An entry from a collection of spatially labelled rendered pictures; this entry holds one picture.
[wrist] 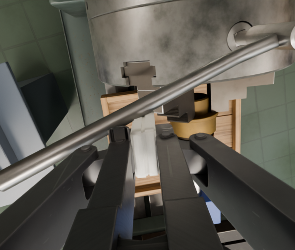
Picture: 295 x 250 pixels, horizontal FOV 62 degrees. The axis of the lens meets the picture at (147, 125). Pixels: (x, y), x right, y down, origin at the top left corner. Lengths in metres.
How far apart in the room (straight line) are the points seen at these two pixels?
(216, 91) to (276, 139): 1.56
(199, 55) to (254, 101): 1.51
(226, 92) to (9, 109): 0.64
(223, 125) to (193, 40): 0.46
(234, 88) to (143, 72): 0.19
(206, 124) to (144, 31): 0.21
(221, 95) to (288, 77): 1.45
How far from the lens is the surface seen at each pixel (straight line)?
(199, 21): 0.28
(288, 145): 2.05
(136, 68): 0.31
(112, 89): 0.66
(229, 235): 0.81
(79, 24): 0.98
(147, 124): 0.15
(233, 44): 0.30
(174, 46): 0.29
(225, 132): 0.73
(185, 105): 0.39
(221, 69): 0.20
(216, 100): 0.44
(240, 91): 0.45
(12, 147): 0.89
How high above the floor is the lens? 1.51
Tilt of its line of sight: 70 degrees down
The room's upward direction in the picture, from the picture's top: 161 degrees clockwise
